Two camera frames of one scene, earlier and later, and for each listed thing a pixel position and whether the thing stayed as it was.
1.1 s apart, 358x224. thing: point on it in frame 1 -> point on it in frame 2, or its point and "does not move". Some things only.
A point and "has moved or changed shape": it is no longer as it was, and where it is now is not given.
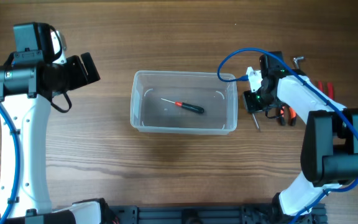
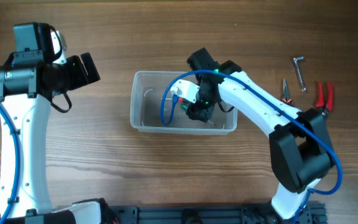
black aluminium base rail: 212,214 does not move
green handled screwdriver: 256,121 has moved or changed shape
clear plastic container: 181,102 does not move
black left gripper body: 74,74 does not move
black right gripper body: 258,101 -> 203,106
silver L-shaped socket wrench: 296,60 does not move
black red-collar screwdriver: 192,107 has moved or changed shape
